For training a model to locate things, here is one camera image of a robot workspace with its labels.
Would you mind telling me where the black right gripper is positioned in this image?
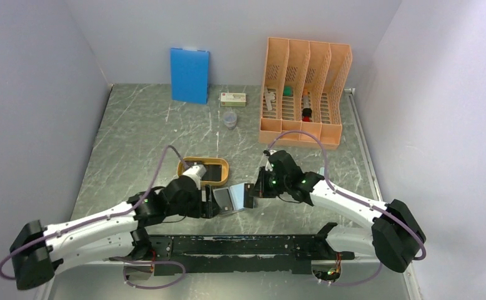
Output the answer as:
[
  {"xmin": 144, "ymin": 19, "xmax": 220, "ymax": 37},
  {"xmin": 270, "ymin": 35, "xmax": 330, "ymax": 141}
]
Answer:
[{"xmin": 250, "ymin": 166, "xmax": 290, "ymax": 198}]

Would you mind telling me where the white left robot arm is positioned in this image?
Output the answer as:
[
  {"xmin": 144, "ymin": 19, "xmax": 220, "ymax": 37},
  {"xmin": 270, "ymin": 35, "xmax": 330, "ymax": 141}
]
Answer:
[{"xmin": 0, "ymin": 175, "xmax": 220, "ymax": 291}]

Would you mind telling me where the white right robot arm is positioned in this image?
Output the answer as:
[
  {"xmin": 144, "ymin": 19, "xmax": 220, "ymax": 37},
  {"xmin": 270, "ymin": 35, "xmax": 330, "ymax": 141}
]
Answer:
[{"xmin": 254, "ymin": 150, "xmax": 426, "ymax": 273}]

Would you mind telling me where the stack of black cards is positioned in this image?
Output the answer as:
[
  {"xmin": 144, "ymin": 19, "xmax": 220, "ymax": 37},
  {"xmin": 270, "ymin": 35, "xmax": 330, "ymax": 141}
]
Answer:
[{"xmin": 189, "ymin": 164, "xmax": 222, "ymax": 183}]

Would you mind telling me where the orange oval plastic tray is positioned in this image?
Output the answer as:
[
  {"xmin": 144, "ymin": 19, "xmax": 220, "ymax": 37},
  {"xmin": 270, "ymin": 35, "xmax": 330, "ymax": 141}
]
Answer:
[{"xmin": 184, "ymin": 156, "xmax": 229, "ymax": 187}]

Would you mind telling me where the black red stamp knob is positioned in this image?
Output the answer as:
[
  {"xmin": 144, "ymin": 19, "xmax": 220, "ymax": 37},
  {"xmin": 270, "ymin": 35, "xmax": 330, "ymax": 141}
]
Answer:
[{"xmin": 302, "ymin": 107, "xmax": 312, "ymax": 122}]

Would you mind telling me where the orange grey utility knife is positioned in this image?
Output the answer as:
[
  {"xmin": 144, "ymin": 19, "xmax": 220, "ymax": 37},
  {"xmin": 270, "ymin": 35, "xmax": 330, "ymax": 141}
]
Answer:
[{"xmin": 302, "ymin": 88, "xmax": 310, "ymax": 109}]

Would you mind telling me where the clear round plastic jar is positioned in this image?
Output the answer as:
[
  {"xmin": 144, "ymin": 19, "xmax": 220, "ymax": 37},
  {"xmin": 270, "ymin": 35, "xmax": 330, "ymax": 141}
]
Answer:
[{"xmin": 222, "ymin": 111, "xmax": 237, "ymax": 130}]

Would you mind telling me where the green eraser block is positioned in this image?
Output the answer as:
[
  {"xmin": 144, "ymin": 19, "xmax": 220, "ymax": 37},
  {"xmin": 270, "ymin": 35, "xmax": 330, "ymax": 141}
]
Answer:
[{"xmin": 282, "ymin": 86, "xmax": 294, "ymax": 97}]

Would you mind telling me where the peach desk file organizer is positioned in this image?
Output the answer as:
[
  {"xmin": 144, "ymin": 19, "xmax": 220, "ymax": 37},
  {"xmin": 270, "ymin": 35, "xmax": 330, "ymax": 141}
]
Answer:
[{"xmin": 258, "ymin": 37, "xmax": 353, "ymax": 150}]

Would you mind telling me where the small green white carton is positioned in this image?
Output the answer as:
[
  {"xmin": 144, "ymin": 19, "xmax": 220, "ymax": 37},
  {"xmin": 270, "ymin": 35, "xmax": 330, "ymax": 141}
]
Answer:
[{"xmin": 219, "ymin": 92, "xmax": 247, "ymax": 107}]

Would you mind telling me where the blue upright box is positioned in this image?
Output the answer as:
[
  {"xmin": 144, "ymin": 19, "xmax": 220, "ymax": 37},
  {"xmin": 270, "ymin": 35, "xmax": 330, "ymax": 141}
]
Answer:
[{"xmin": 170, "ymin": 47, "xmax": 210, "ymax": 104}]

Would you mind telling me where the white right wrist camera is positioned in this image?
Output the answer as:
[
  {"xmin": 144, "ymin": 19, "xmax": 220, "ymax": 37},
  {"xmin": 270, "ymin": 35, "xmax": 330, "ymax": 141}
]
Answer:
[{"xmin": 264, "ymin": 150, "xmax": 275, "ymax": 171}]

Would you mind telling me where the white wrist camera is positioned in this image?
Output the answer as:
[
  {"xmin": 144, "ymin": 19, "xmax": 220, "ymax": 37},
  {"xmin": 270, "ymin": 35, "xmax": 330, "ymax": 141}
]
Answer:
[
  {"xmin": 182, "ymin": 164, "xmax": 207, "ymax": 185},
  {"xmin": 264, "ymin": 150, "xmax": 275, "ymax": 171}
]

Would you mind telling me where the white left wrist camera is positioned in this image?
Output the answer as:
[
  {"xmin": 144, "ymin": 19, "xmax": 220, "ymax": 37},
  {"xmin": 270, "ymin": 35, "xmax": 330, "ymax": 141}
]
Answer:
[{"xmin": 182, "ymin": 164, "xmax": 207, "ymax": 185}]

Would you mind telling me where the grey metal bracket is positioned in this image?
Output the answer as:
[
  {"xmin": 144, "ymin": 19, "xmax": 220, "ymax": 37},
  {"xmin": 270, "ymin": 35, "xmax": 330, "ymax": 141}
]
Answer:
[{"xmin": 264, "ymin": 86, "xmax": 275, "ymax": 111}]

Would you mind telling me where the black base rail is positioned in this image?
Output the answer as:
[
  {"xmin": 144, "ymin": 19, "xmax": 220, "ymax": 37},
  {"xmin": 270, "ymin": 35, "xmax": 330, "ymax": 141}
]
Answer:
[{"xmin": 126, "ymin": 234, "xmax": 355, "ymax": 276}]

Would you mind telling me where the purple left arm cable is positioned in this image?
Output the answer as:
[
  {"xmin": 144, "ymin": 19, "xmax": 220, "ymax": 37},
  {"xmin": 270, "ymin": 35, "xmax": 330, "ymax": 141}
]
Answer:
[{"xmin": 0, "ymin": 144, "xmax": 194, "ymax": 290}]

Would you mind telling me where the aluminium frame rail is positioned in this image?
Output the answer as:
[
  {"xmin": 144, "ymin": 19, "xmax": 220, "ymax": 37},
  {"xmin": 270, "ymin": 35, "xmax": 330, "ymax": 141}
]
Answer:
[{"xmin": 34, "ymin": 236, "xmax": 424, "ymax": 300}]

